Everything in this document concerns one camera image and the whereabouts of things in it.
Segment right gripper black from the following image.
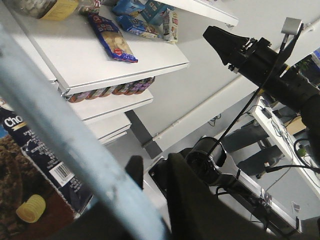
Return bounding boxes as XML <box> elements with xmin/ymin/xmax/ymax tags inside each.
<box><xmin>203</xmin><ymin>26</ymin><xmax>286</xmax><ymax>85</ymax></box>

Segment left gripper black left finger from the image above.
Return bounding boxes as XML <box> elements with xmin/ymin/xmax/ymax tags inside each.
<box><xmin>125</xmin><ymin>155</ymin><xmax>144</xmax><ymax>189</ymax></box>

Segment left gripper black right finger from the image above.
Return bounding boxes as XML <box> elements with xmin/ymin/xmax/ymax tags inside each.
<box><xmin>167</xmin><ymin>153</ymin><xmax>276</xmax><ymax>240</ymax></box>

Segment Chocofello cookie box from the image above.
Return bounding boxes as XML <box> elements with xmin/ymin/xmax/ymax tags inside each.
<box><xmin>0</xmin><ymin>99</ymin><xmax>93</xmax><ymax>240</ymax></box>

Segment light blue plastic basket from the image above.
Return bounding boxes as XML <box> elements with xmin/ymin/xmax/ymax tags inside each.
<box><xmin>0</xmin><ymin>28</ymin><xmax>170</xmax><ymax>240</ymax></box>

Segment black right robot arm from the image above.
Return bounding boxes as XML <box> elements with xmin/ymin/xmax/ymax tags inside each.
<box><xmin>203</xmin><ymin>26</ymin><xmax>320</xmax><ymax>164</ymax></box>

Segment black robot base head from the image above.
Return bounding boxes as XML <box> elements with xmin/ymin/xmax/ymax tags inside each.
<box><xmin>148</xmin><ymin>136</ymin><xmax>252</xmax><ymax>197</ymax></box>

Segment white office desk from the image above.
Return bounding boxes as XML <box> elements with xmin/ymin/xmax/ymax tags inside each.
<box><xmin>252</xmin><ymin>96</ymin><xmax>320</xmax><ymax>197</ymax></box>

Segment dark purple snack packs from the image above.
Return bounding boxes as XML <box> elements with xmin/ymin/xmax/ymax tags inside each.
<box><xmin>64</xmin><ymin>76</ymin><xmax>156</xmax><ymax>103</ymax></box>

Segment white snack shelf unit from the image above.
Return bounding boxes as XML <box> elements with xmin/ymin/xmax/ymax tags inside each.
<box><xmin>0</xmin><ymin>0</ymin><xmax>241</xmax><ymax>149</ymax></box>

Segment green fruit on desk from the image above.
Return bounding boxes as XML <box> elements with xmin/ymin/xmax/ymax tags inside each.
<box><xmin>297</xmin><ymin>147</ymin><xmax>307</xmax><ymax>157</ymax></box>

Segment blue biscuit box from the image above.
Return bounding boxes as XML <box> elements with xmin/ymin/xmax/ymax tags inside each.
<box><xmin>116</xmin><ymin>15</ymin><xmax>162</xmax><ymax>39</ymax></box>

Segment blue cookie bag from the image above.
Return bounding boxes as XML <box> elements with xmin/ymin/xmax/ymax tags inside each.
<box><xmin>87</xmin><ymin>13</ymin><xmax>138</xmax><ymax>63</ymax></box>

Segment yellow-label clear jar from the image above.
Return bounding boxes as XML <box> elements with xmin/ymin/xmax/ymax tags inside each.
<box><xmin>6</xmin><ymin>0</ymin><xmax>79</xmax><ymax>21</ymax></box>

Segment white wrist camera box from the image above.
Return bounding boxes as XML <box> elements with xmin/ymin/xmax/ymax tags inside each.
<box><xmin>281</xmin><ymin>17</ymin><xmax>303</xmax><ymax>36</ymax></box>

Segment black camera cable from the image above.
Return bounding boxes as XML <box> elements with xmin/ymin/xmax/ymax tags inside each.
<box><xmin>207</xmin><ymin>23</ymin><xmax>305</xmax><ymax>156</ymax></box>

